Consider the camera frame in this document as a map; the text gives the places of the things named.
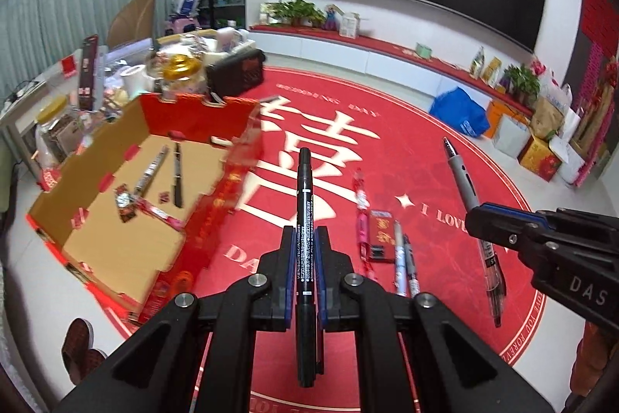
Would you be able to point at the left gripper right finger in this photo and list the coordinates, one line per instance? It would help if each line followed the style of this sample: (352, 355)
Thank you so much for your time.
(414, 354)

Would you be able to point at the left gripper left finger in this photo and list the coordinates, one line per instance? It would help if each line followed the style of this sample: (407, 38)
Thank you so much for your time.
(196, 354)

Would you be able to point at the grey black clicker pen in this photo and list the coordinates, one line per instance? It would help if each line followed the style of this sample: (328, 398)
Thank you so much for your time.
(495, 283)

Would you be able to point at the black marker pen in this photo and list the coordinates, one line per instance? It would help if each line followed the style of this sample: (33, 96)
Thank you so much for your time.
(305, 308)

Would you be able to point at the pink translucent pen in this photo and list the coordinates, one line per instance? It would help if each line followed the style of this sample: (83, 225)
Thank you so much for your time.
(157, 213)

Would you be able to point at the silver grey pen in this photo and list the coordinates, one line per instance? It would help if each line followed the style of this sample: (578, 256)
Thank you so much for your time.
(146, 179)

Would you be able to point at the grey clear pen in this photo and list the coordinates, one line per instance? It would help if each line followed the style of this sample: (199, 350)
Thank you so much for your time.
(411, 269)

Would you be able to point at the white blue pen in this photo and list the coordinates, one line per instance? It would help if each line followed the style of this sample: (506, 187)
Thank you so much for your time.
(400, 262)

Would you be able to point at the red gold gift box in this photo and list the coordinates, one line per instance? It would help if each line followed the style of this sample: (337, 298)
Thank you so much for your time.
(538, 158)

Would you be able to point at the brown shoe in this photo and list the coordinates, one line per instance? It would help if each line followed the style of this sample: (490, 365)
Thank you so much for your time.
(78, 355)

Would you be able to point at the small red card pack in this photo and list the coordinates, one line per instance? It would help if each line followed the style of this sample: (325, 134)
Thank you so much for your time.
(381, 236)

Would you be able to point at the red pink pen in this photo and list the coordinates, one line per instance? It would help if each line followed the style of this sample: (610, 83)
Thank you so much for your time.
(362, 229)

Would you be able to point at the red cardboard tray box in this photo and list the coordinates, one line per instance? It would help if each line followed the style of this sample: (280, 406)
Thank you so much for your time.
(135, 268)

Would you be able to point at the small red packet in box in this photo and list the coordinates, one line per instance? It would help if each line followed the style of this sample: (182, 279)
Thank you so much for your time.
(124, 203)

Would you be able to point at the round red wedding rug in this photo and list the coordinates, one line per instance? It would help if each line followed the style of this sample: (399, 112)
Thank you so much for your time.
(350, 129)

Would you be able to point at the blue plastic bag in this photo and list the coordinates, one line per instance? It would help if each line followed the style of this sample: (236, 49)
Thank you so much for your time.
(460, 112)

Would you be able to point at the black pen in box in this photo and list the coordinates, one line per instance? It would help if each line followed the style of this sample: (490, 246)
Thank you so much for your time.
(178, 183)

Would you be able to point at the white paper roll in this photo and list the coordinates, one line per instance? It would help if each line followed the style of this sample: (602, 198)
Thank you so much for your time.
(135, 80)

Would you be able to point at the black radio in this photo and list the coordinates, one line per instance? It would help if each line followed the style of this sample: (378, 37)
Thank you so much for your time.
(236, 74)

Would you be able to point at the gold lid jar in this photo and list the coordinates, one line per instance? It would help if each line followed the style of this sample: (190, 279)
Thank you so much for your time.
(182, 74)

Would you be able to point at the dark red tall box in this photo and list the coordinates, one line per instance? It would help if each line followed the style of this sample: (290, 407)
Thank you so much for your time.
(87, 77)

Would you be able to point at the yellow lid jar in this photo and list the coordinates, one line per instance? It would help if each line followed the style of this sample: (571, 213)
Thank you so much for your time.
(58, 132)

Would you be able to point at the pink plastic stool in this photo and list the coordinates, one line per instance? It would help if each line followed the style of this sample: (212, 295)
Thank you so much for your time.
(180, 25)

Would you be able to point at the green potted plant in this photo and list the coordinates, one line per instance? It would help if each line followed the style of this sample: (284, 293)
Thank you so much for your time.
(294, 13)

